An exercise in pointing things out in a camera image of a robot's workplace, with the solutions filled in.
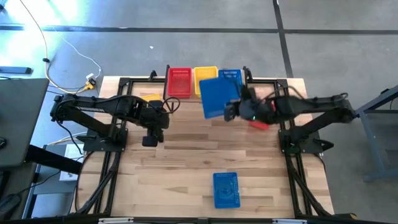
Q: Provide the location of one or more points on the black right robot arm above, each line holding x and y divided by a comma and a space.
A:
323, 104

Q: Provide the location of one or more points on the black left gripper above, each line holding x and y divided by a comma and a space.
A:
150, 141

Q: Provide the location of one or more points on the black metal table frame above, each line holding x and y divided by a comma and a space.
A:
124, 82

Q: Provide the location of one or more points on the yellow and white power plug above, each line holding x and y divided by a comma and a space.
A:
90, 82

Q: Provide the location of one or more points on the black floor object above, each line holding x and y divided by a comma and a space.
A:
8, 205

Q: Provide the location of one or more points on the black desk leg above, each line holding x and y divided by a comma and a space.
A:
53, 159

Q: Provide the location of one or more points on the flat black device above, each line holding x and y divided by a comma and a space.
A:
15, 70

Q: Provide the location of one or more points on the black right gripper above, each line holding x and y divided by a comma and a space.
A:
252, 109

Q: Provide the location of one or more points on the grey desk top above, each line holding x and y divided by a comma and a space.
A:
18, 118

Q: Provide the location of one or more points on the yellow small object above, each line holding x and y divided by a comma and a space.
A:
152, 97

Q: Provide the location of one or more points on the blue-grey metal cart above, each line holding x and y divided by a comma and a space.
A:
373, 140

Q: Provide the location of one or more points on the white paper sheet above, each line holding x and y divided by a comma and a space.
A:
72, 152

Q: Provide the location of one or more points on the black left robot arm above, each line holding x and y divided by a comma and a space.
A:
93, 107

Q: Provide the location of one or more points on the black computer mouse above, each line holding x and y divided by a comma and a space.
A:
2, 143

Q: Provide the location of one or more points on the silver metal bracket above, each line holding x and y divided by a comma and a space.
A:
115, 220
289, 221

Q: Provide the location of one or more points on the blue slotted plastic basket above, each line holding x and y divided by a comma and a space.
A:
227, 189
217, 96
230, 73

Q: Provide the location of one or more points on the yellow slotted plastic basket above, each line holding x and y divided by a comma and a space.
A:
206, 81

